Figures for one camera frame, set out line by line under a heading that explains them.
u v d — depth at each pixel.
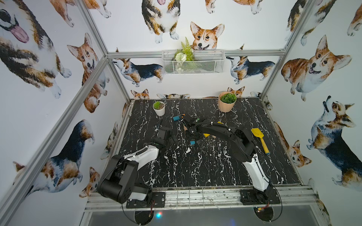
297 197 0.75
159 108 1.05
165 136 0.71
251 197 0.74
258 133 0.98
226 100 1.06
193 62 0.86
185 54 0.82
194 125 0.68
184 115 1.10
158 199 0.75
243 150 0.55
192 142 0.92
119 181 0.43
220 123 1.06
